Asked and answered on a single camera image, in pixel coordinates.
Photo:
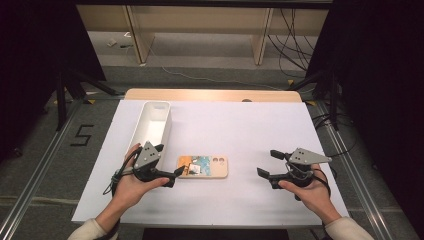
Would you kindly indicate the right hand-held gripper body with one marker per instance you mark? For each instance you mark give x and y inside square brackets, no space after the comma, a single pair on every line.
[301,173]

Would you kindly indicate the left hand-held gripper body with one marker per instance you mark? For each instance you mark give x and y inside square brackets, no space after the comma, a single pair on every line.
[146,158]

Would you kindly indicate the white plastic storage box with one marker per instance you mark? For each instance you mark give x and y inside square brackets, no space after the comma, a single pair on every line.
[153,126]

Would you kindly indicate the beige phone case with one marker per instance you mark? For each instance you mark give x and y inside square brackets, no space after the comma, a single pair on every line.
[218,168]

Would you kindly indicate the person's right hand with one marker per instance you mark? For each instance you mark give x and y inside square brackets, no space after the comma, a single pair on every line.
[313,195]

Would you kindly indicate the person's left hand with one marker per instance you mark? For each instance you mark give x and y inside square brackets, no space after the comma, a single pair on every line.
[130,190]

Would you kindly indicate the white table mat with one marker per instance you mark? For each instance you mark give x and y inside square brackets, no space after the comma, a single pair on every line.
[233,133]

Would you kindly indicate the yellow floor tape marker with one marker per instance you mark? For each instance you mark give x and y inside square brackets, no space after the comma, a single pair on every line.
[91,101]
[311,103]
[290,81]

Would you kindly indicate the black metal stand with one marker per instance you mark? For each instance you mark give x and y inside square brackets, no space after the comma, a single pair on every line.
[60,100]
[334,100]

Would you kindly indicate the black pen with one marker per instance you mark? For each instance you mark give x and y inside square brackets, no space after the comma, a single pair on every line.
[126,46]

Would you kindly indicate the small white floor item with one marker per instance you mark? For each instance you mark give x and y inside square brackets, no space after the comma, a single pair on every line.
[111,42]

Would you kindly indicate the black curtain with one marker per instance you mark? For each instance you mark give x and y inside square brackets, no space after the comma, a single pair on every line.
[36,66]
[383,83]

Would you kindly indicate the beige wooden bench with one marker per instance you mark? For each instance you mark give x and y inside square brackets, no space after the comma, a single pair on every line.
[200,20]

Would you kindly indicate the aluminium floor rail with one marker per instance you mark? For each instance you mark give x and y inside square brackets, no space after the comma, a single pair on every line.
[353,166]
[40,170]

